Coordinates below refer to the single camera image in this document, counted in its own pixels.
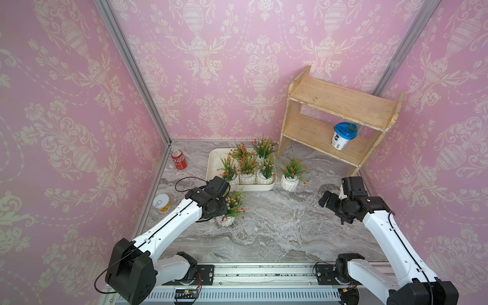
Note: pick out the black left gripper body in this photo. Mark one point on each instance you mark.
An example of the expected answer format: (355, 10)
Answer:
(220, 209)

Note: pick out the red cola can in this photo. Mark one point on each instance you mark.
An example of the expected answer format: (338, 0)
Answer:
(179, 159)

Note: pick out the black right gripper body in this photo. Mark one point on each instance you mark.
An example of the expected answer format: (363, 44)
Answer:
(340, 206)

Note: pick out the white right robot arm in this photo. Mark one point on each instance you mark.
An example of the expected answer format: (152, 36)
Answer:
(415, 283)

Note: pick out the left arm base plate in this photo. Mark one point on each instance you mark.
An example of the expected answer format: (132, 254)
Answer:
(204, 275)

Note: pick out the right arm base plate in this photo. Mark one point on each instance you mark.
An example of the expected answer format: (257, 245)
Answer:
(325, 273)

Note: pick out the orange flower pot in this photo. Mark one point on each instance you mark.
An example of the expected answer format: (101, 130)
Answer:
(247, 168)
(293, 174)

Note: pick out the aluminium mounting rail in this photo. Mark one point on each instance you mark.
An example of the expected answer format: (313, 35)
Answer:
(262, 283)

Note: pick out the white plastic storage box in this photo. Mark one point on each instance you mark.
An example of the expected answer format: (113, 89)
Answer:
(215, 164)

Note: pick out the pink flower pot mid-right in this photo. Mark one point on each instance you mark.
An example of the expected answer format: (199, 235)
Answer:
(228, 171)

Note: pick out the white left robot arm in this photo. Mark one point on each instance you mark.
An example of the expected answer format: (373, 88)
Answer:
(135, 267)

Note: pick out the red flower pot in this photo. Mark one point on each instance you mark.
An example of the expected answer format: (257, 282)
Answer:
(240, 151)

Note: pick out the white yellow can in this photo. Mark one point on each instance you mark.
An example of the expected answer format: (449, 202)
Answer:
(162, 203)

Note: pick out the orange flower pot front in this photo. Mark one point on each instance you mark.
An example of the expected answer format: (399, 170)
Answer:
(247, 168)

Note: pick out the large pink flower pot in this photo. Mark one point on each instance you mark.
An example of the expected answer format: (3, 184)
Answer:
(234, 203)

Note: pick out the blue lidded white cup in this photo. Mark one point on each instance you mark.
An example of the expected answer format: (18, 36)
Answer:
(343, 133)

